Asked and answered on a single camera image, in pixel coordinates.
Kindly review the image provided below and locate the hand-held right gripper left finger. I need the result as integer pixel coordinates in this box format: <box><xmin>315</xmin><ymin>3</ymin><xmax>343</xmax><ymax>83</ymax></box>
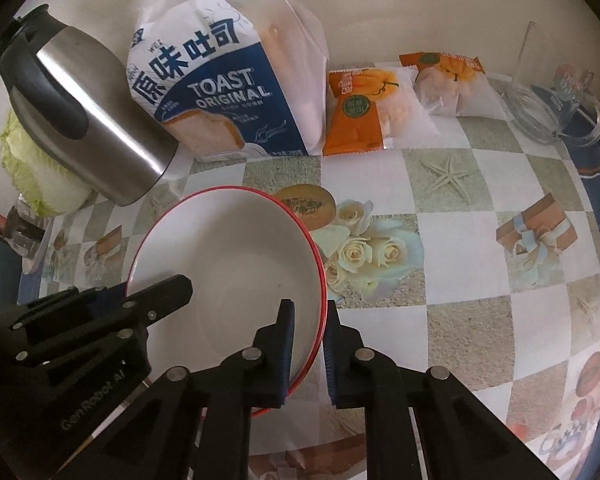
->
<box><xmin>55</xmin><ymin>299</ymin><xmax>297</xmax><ymax>480</ymax></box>

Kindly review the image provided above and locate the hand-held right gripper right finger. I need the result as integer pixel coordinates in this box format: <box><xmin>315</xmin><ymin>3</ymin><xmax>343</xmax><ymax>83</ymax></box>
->
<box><xmin>324</xmin><ymin>299</ymin><xmax>563</xmax><ymax>480</ymax></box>

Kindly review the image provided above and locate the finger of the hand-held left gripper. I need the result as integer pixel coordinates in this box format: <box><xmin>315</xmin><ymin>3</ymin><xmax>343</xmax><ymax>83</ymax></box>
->
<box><xmin>9</xmin><ymin>274</ymin><xmax>195</xmax><ymax>367</ymax></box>

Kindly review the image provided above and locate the red-rimmed strawberry print bowl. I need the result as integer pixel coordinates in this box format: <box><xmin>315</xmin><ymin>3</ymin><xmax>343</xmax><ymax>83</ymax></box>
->
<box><xmin>126</xmin><ymin>186</ymin><xmax>327</xmax><ymax>417</ymax></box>

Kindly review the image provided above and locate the clear glass container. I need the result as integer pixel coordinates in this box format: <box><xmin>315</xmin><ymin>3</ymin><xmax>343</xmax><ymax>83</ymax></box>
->
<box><xmin>5</xmin><ymin>205</ymin><xmax>51</xmax><ymax>276</ymax></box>

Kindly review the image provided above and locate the stainless steel thermos jug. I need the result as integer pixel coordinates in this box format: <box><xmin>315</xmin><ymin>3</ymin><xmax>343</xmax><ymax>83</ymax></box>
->
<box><xmin>0</xmin><ymin>4</ymin><xmax>180</xmax><ymax>207</ymax></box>

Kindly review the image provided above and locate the napa cabbage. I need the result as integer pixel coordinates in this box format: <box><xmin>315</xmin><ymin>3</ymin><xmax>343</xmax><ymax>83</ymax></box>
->
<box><xmin>0</xmin><ymin>110</ymin><xmax>98</xmax><ymax>217</ymax></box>

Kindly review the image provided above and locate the blue and white bread bag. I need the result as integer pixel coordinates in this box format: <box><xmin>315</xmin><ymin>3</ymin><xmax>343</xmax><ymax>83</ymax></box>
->
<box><xmin>126</xmin><ymin>0</ymin><xmax>329</xmax><ymax>163</ymax></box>

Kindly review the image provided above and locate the orange snack packet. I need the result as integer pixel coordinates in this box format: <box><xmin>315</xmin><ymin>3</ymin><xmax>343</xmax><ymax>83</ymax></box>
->
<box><xmin>322</xmin><ymin>66</ymin><xmax>441</xmax><ymax>157</ymax></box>
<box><xmin>399</xmin><ymin>51</ymin><xmax>506</xmax><ymax>120</ymax></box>

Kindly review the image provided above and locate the clear glass mug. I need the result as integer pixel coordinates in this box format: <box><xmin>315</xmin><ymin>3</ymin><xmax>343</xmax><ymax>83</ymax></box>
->
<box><xmin>500</xmin><ymin>21</ymin><xmax>600</xmax><ymax>148</ymax></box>

